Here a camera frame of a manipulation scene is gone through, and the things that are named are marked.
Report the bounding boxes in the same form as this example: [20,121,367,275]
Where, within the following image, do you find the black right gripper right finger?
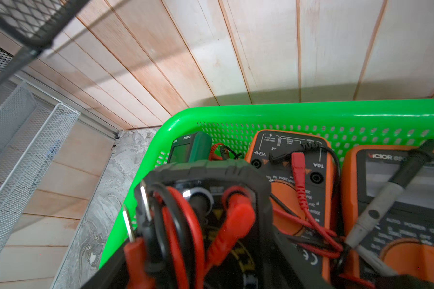
[272,231,333,289]

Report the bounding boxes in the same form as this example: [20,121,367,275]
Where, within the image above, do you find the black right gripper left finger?
[81,249,128,289]

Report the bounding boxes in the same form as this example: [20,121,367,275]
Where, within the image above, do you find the black multimeter with red leads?
[121,159,333,289]

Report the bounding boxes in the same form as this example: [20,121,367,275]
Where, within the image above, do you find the orange Victor multimeter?
[338,140,434,289]

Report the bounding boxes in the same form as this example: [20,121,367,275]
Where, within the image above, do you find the green plastic basket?
[98,98,434,270]

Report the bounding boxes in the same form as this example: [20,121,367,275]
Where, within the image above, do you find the white wire wall shelf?
[0,39,81,279]

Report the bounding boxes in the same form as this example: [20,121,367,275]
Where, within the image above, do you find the black mesh wall basket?
[0,1,88,85]

